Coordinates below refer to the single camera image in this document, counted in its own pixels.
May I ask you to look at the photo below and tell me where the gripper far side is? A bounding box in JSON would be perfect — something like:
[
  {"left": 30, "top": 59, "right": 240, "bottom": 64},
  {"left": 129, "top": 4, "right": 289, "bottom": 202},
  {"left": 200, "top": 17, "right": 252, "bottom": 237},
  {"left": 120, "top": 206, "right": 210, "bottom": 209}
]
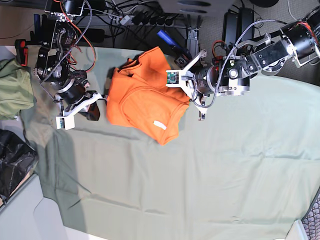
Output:
[{"left": 174, "top": 50, "right": 220, "bottom": 121}]

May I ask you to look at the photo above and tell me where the gripper near corner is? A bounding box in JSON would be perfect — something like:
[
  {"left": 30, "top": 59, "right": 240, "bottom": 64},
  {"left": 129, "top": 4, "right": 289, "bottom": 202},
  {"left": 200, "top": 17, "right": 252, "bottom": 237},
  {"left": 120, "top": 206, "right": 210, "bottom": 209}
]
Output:
[{"left": 53, "top": 79, "right": 107, "bottom": 122}]

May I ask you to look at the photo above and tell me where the orange T-shirt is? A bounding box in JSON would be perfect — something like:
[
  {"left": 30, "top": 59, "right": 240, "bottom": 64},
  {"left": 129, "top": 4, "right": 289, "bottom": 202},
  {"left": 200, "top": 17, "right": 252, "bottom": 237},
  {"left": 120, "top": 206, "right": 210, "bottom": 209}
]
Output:
[{"left": 106, "top": 47, "right": 190, "bottom": 146}]

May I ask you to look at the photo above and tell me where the robot arm near clamp corner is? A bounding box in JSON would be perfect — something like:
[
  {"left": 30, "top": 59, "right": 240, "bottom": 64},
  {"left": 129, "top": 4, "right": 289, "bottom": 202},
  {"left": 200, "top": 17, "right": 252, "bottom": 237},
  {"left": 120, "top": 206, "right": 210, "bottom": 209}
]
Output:
[{"left": 34, "top": 0, "right": 103, "bottom": 124}]

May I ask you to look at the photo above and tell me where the blue clamp at table middle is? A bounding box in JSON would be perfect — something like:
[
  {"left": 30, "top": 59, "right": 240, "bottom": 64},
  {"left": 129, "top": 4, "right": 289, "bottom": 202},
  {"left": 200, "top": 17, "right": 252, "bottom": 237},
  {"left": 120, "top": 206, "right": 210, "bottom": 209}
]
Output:
[{"left": 157, "top": 30, "right": 193, "bottom": 69}]

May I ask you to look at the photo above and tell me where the aluminium table leg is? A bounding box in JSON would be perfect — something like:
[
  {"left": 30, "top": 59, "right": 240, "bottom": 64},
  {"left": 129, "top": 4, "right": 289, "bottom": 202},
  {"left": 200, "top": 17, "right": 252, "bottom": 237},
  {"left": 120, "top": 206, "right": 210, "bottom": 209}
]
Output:
[{"left": 174, "top": 14, "right": 203, "bottom": 58}]

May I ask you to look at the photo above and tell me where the black power adapter left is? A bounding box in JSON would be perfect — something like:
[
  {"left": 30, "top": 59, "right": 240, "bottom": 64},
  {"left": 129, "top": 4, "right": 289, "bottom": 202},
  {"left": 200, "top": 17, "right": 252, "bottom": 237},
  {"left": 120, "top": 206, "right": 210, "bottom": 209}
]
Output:
[{"left": 222, "top": 11, "right": 240, "bottom": 49}]

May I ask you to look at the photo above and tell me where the black power adapter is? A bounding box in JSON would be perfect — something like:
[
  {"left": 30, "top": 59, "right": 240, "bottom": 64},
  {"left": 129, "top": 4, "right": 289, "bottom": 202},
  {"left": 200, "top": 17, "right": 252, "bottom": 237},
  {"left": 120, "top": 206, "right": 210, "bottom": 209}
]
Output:
[
  {"left": 222, "top": 11, "right": 240, "bottom": 49},
  {"left": 238, "top": 7, "right": 255, "bottom": 42}
]

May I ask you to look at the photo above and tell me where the black power brick left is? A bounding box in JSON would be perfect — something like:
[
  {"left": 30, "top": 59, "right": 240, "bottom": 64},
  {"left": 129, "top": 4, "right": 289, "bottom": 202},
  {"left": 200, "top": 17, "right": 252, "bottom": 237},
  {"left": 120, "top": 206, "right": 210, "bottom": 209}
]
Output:
[{"left": 85, "top": 28, "right": 105, "bottom": 43}]

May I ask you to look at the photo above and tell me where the olive green garment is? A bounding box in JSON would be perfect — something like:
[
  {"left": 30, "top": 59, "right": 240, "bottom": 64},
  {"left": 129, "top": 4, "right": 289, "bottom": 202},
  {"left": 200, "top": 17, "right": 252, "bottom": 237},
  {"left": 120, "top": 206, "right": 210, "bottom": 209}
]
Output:
[{"left": 0, "top": 58, "right": 34, "bottom": 121}]

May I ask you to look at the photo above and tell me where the black power adapter right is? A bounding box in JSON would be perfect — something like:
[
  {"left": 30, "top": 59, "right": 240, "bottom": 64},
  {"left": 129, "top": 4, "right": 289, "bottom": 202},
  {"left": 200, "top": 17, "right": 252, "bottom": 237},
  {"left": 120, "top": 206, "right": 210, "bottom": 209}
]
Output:
[{"left": 238, "top": 7, "right": 255, "bottom": 42}]

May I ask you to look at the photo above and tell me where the black power strip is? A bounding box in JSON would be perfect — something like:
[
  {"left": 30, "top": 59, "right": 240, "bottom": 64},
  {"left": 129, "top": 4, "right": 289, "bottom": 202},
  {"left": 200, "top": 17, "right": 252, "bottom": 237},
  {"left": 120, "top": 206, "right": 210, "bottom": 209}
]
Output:
[{"left": 117, "top": 11, "right": 180, "bottom": 27}]

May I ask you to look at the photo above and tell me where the black plastic bag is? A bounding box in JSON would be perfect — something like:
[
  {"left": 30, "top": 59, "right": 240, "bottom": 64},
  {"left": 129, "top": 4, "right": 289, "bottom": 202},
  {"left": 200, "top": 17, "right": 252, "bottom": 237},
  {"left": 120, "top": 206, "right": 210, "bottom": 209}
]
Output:
[{"left": 0, "top": 129, "right": 38, "bottom": 204}]

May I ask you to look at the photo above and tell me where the green table cloth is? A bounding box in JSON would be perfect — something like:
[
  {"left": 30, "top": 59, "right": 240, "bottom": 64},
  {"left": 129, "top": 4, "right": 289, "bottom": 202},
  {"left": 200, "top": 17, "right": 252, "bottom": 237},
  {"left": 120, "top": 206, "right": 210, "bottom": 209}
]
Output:
[{"left": 18, "top": 45, "right": 320, "bottom": 240}]

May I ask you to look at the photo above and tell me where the white wrist camera near corner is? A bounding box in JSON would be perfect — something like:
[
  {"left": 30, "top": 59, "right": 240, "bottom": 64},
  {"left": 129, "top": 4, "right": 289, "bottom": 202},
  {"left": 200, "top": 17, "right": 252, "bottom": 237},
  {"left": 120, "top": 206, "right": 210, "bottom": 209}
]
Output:
[{"left": 55, "top": 115, "right": 75, "bottom": 130}]

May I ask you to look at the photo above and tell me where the white wrist camera far side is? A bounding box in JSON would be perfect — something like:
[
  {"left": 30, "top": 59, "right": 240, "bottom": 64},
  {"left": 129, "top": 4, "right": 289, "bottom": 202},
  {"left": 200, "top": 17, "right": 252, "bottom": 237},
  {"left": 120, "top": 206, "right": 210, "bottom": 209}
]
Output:
[{"left": 166, "top": 70, "right": 180, "bottom": 88}]

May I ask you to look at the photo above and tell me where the grey cable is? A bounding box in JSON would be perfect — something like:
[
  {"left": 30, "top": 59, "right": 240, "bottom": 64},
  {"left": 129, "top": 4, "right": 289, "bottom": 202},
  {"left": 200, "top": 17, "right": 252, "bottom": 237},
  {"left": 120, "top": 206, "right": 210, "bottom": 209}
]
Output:
[{"left": 286, "top": 0, "right": 303, "bottom": 22}]

